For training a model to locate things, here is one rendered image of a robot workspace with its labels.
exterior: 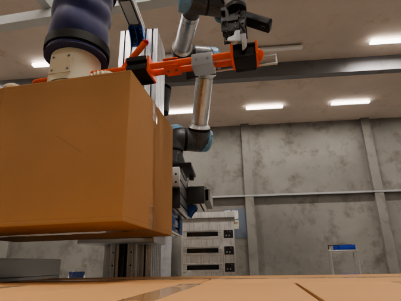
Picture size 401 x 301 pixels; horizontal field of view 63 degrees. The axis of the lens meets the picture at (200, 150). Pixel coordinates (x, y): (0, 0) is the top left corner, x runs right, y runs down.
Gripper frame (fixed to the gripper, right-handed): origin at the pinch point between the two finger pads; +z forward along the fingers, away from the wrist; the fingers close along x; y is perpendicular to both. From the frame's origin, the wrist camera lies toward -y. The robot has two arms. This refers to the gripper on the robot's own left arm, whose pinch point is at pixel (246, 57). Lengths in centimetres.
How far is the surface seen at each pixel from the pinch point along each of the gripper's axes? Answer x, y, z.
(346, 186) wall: -1108, -289, -190
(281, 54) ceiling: -638, -81, -439
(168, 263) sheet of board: -1011, 327, 42
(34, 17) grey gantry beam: -154, 223, -197
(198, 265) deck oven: -739, 171, 56
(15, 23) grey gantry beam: -156, 247, -195
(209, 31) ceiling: -513, 84, -440
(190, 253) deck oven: -737, 190, 27
